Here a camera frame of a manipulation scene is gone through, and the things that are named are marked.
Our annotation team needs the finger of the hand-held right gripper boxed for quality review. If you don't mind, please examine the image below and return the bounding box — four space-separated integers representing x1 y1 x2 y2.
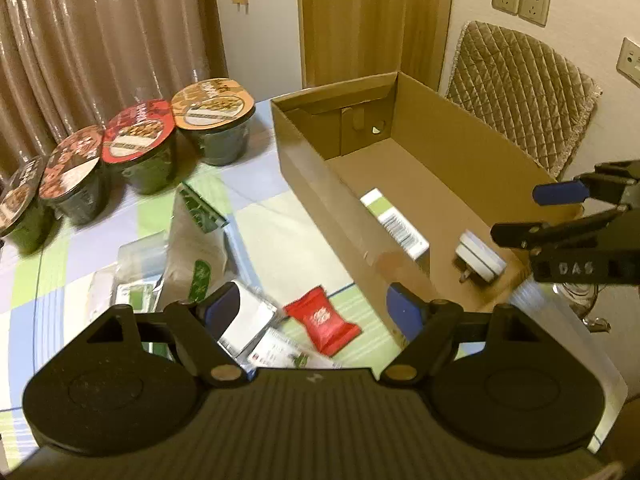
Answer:
532 160 640 209
490 207 640 252

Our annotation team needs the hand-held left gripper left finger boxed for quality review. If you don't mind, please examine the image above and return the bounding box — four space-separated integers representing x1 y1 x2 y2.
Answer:
87 282 251 388

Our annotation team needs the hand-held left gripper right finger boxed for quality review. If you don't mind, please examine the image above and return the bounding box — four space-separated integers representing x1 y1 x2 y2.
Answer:
377 282 538 386

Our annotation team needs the white remote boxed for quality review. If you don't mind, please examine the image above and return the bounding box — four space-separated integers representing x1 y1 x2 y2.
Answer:
217 282 280 357

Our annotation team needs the green white carton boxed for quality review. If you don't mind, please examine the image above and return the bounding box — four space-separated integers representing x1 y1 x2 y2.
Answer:
114 281 162 313
360 188 431 261

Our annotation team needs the brown cardboard box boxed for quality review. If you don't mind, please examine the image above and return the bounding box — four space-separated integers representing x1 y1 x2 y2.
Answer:
270 71 586 348

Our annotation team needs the white charger plug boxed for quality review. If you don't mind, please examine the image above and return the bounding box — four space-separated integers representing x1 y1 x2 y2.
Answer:
454 230 507 285

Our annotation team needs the brown paper pouch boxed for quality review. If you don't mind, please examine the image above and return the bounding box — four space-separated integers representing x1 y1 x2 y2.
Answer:
162 182 236 311

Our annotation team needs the white printed packet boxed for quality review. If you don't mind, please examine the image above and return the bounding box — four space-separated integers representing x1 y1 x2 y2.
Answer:
249 327 326 370

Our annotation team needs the red snack packet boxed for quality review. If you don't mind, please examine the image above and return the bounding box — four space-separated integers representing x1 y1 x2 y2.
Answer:
284 286 362 357

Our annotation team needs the clear plastic box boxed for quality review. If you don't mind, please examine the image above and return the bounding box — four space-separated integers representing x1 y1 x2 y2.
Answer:
117 232 171 281

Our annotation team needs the checkered tablecloth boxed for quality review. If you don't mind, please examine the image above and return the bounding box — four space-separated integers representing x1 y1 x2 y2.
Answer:
0 97 628 461

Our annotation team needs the red lid noodle bowl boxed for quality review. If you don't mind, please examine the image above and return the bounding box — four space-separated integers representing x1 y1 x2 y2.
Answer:
102 99 178 196

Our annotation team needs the orange lid noodle bowl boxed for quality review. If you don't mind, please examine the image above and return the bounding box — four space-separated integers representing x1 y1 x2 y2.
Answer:
171 77 257 167

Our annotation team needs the brown lid noodle bowl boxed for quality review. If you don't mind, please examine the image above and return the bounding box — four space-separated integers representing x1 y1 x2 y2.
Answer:
39 125 112 226

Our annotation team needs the dark lid noodle bowl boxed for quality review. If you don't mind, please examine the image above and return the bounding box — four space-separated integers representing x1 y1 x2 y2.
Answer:
0 155 56 256

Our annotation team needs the wooden door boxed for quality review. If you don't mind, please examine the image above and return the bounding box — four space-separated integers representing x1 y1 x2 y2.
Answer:
296 0 456 96

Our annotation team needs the brown curtain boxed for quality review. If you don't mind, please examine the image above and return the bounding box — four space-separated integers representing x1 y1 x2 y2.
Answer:
0 0 228 176

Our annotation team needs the thin cable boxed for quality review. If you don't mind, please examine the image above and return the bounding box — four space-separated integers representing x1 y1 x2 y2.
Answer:
554 282 612 333

